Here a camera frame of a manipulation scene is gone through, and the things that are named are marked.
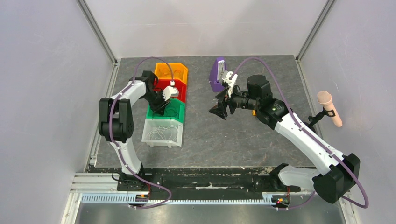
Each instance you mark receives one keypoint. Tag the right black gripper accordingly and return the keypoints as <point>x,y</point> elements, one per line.
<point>226,101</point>

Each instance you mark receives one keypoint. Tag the clear white plastic bin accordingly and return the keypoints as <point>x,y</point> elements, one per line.
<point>162,133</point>

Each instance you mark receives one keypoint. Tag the orange plastic bin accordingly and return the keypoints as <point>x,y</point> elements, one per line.
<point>177,70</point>

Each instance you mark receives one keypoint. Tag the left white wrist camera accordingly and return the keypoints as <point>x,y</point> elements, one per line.
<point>170,91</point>

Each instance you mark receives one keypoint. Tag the pink microphone on stand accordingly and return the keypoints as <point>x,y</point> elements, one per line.
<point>328,109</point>

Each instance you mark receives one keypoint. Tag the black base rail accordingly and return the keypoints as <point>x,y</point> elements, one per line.
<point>212,183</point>

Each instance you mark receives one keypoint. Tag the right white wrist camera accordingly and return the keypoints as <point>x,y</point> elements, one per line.
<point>228,80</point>

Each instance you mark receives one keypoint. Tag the purple metronome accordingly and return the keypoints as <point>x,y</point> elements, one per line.
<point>216,73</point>

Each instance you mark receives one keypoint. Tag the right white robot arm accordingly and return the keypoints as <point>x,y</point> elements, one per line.
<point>334,173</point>

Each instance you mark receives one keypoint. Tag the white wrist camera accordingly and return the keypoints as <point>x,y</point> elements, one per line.
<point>170,91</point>
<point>228,80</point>

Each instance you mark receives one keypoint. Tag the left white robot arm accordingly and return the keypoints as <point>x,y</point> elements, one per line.
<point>116,123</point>

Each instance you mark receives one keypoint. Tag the red plastic bin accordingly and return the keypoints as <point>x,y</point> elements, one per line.
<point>161,84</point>

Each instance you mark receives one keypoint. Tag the green plastic bin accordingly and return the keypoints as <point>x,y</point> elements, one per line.
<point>174,110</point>

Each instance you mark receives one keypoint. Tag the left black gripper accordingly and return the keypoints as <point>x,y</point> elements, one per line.
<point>157,108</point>

